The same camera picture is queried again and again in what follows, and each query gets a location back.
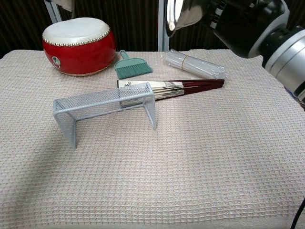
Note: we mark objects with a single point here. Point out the beige waffle table cloth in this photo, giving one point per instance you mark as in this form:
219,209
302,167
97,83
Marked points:
166,167

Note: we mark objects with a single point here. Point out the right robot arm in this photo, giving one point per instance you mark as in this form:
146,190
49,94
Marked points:
286,64

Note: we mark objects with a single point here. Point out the bundle of clear plastic tubes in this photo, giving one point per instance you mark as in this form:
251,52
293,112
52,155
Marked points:
195,64

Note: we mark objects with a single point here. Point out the white metal mesh rack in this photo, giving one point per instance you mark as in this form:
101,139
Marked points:
102,100

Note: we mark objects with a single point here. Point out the red drum with white skin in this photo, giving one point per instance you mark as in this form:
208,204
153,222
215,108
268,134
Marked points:
81,51

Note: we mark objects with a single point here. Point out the small metal bowl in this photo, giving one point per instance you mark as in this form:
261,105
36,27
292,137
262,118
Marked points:
175,14

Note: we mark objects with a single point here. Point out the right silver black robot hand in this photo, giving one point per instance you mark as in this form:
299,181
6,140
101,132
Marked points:
247,21

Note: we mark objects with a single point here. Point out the folded paper fan maroon ribs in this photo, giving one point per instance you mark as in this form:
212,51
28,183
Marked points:
190,87

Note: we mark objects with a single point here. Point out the small teal hand brush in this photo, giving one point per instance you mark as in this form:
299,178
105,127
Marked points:
132,69

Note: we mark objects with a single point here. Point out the silver partition frame post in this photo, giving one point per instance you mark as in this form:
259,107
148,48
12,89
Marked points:
163,28
52,12

